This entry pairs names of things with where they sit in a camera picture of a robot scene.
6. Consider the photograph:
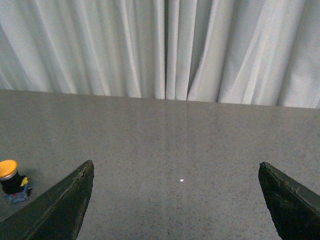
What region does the yellow mushroom push button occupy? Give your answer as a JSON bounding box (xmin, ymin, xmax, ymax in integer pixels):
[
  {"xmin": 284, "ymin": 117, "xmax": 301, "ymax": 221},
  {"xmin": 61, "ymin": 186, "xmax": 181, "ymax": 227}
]
[{"xmin": 0, "ymin": 159, "xmax": 33, "ymax": 204}]

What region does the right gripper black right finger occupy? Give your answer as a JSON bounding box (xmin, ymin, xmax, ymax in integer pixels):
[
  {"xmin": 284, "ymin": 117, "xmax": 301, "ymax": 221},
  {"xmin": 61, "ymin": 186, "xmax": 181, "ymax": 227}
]
[{"xmin": 258, "ymin": 162, "xmax": 320, "ymax": 240}]

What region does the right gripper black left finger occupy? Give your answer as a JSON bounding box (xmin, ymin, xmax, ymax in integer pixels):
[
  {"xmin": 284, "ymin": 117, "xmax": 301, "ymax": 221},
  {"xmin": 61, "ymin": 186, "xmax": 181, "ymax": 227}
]
[{"xmin": 0, "ymin": 160, "xmax": 94, "ymax": 240}]

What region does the white pleated curtain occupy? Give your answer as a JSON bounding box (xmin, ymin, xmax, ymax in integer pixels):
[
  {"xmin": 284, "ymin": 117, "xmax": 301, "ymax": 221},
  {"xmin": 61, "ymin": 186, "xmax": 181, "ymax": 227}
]
[{"xmin": 0, "ymin": 0, "xmax": 320, "ymax": 108}]

